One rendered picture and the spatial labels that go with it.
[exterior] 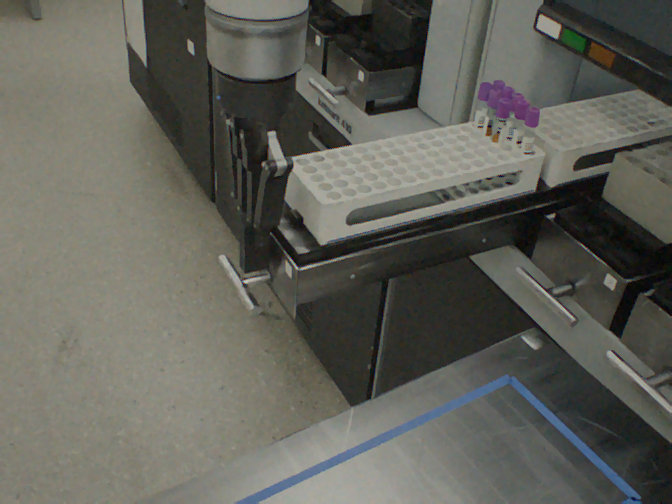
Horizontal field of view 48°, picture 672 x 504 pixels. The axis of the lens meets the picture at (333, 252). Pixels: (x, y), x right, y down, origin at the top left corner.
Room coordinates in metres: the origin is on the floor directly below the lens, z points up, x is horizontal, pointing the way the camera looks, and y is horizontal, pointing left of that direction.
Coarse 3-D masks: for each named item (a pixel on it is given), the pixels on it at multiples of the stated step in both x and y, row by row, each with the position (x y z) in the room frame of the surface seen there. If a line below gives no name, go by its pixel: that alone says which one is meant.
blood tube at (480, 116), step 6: (486, 84) 0.86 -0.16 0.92; (480, 90) 0.85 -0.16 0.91; (486, 90) 0.85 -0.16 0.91; (480, 96) 0.85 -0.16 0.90; (486, 96) 0.85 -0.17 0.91; (480, 102) 0.85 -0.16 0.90; (486, 102) 0.85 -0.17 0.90; (480, 108) 0.85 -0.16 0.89; (486, 108) 0.85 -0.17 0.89; (480, 114) 0.85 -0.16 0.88; (474, 120) 0.85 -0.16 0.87; (480, 120) 0.85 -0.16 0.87; (474, 126) 0.85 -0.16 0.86; (480, 126) 0.85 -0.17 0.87
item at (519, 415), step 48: (528, 336) 0.53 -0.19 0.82; (432, 384) 0.46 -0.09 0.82; (480, 384) 0.46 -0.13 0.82; (528, 384) 0.47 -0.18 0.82; (576, 384) 0.47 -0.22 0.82; (336, 432) 0.39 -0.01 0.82; (384, 432) 0.40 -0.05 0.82; (432, 432) 0.40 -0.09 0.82; (480, 432) 0.41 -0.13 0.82; (528, 432) 0.41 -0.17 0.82; (576, 432) 0.42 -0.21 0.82; (624, 432) 0.42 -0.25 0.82; (192, 480) 0.34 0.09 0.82; (240, 480) 0.34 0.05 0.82; (288, 480) 0.35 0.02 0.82; (336, 480) 0.35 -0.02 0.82; (384, 480) 0.35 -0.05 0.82; (432, 480) 0.36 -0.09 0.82; (480, 480) 0.36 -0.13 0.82; (528, 480) 0.37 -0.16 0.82; (576, 480) 0.37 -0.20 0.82; (624, 480) 0.37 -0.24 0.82
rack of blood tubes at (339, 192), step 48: (384, 144) 0.79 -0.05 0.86; (432, 144) 0.81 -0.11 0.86; (480, 144) 0.82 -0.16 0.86; (288, 192) 0.71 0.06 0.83; (336, 192) 0.67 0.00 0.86; (384, 192) 0.68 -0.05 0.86; (432, 192) 0.78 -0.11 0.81; (480, 192) 0.76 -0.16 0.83; (528, 192) 0.79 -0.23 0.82; (336, 240) 0.66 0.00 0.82
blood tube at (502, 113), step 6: (498, 102) 0.82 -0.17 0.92; (504, 102) 0.81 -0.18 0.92; (510, 102) 0.81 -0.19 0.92; (498, 108) 0.81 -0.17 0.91; (504, 108) 0.81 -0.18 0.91; (498, 114) 0.81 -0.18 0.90; (504, 114) 0.81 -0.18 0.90; (498, 120) 0.81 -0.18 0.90; (504, 120) 0.81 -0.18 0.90; (498, 126) 0.81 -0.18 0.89; (504, 126) 0.81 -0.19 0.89; (498, 132) 0.81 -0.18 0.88; (492, 138) 0.82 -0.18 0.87; (498, 138) 0.81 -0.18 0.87
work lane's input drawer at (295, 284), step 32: (544, 192) 0.79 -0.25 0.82; (576, 192) 0.82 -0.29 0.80; (288, 224) 0.68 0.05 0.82; (416, 224) 0.70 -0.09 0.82; (448, 224) 0.72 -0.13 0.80; (480, 224) 0.73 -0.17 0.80; (512, 224) 0.76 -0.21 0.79; (224, 256) 0.69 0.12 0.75; (288, 256) 0.63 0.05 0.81; (320, 256) 0.64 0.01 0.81; (352, 256) 0.65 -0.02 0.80; (384, 256) 0.67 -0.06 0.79; (416, 256) 0.69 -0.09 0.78; (448, 256) 0.71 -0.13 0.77; (288, 288) 0.63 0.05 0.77; (320, 288) 0.63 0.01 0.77; (352, 288) 0.65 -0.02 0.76
